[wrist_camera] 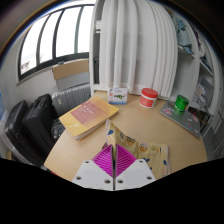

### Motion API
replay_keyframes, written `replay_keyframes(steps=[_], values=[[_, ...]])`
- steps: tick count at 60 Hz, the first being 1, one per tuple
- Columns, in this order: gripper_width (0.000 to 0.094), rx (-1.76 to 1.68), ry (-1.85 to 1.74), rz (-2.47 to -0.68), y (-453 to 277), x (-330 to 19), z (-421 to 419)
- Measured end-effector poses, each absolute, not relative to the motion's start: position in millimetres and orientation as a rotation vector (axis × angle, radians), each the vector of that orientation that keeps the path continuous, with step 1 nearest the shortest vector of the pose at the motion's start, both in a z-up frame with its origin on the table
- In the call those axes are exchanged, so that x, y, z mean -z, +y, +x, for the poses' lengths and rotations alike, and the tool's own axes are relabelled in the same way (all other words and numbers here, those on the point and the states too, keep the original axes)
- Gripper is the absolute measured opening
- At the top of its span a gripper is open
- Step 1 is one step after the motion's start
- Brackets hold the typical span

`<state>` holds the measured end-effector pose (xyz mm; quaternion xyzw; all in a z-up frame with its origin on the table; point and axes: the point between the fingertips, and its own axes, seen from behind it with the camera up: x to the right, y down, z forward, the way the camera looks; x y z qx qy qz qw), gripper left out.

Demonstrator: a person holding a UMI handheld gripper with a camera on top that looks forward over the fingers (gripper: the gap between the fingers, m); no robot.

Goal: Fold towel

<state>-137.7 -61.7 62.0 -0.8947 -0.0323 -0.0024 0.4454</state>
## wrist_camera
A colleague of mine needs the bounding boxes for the dark-framed window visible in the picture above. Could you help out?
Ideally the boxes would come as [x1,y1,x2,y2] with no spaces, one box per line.
[17,3,96,82]

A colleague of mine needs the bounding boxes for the black hard suitcase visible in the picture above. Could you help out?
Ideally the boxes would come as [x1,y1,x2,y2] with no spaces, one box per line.
[21,93,60,164]

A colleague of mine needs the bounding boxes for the white curtain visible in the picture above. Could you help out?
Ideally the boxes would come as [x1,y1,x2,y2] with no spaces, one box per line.
[99,0,180,100]

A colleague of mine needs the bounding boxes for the small white and blue box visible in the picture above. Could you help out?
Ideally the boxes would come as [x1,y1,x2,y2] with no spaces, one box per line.
[107,87,129,106]

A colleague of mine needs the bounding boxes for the white jar with red lid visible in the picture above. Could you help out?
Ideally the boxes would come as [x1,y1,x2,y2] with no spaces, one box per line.
[138,87,159,110]

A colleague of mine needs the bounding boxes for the yellow patterned towel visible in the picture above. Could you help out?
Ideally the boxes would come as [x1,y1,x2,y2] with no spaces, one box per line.
[101,118,171,178]

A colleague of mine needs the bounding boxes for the black bag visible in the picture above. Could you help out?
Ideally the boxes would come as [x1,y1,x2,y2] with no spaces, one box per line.
[2,99,32,158]

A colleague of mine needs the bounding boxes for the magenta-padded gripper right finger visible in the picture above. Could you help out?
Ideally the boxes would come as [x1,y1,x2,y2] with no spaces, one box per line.
[114,143,157,192]

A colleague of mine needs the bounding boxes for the green round tin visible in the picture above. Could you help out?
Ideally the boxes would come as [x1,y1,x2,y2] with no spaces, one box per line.
[173,94,190,114]

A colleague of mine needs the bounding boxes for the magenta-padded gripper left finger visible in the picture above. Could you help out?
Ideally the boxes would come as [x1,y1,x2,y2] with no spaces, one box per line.
[71,143,116,192]

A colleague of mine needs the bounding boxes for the grey laptop with stickers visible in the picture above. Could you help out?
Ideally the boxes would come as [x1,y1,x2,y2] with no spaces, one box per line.
[159,100,204,140]

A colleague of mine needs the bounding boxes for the white shelf unit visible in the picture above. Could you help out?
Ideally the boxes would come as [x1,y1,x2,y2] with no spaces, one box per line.
[166,8,224,158]

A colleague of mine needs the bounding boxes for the light wooden chair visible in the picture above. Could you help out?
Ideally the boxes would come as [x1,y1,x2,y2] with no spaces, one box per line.
[51,58,91,92]

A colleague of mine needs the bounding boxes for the yellow and pink book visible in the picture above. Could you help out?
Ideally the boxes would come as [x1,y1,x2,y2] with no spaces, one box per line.
[58,96,120,141]

